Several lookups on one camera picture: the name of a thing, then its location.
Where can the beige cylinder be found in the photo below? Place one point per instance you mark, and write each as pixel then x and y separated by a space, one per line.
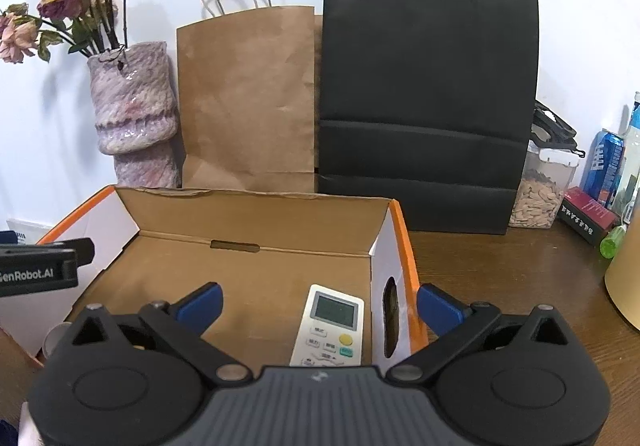
pixel 625 276

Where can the white remote control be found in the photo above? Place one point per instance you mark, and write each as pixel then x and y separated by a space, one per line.
pixel 327 313

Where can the blue drink can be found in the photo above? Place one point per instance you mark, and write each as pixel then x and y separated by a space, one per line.
pixel 602 166

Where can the black clip lid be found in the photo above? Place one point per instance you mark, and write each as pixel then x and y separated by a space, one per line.
pixel 552 126

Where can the white round lid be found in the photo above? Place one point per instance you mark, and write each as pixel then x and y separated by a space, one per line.
pixel 52 338

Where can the brown paper bag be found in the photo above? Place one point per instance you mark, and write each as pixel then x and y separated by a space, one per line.
pixel 245 101

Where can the blue-labelled plastic bottle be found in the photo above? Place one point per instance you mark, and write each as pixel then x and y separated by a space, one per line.
pixel 632 151

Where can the black paper bag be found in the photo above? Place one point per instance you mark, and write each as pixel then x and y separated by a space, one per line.
pixel 425 76

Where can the pink mottled ceramic vase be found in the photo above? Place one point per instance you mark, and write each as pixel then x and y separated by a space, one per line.
pixel 132 96

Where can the clear plastic seed container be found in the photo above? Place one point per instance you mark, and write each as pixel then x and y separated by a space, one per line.
pixel 537 196

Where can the dark red small box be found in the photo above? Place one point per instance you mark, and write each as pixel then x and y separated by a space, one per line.
pixel 587 216

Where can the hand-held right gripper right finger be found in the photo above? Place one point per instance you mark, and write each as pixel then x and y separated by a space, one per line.
pixel 440 308

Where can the white printed card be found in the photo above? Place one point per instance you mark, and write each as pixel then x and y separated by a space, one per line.
pixel 27 228

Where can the orange-edged cardboard box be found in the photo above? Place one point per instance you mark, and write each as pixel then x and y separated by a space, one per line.
pixel 260 271

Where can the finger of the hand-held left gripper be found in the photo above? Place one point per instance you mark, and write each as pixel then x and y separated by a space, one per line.
pixel 75 248

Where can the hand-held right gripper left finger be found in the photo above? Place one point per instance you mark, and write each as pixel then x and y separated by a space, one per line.
pixel 200 308

